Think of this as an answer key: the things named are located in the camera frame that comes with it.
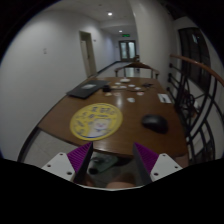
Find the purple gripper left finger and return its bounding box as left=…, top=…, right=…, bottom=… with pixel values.
left=67, top=142, right=93, bottom=183

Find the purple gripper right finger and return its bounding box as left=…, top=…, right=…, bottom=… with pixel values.
left=132, top=143, right=159, bottom=185

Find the black computer mouse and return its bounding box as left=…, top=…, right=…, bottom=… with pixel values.
left=141, top=114, right=168, bottom=134

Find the round yellow mouse pad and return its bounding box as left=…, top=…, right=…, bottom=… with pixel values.
left=70, top=103, right=123, bottom=141

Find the white paper card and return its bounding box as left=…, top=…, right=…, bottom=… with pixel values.
left=158, top=94, right=171, bottom=103

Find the dark closed laptop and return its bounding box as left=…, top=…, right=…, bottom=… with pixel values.
left=67, top=80, right=108, bottom=99

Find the small black box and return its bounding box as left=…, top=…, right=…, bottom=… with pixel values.
left=102, top=85, right=111, bottom=92

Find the white plate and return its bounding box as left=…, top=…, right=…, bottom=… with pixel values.
left=120, top=78, right=130, bottom=83

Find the wooden chair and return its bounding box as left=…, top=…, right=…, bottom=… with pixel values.
left=114, top=62, right=160, bottom=79

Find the wooden stair handrail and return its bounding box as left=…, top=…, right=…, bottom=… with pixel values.
left=170, top=54, right=224, bottom=87

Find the glass double exit door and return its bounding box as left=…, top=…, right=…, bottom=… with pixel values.
left=119, top=41, right=136, bottom=61

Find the white door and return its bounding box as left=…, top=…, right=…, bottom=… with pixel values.
left=80, top=31, right=96, bottom=77

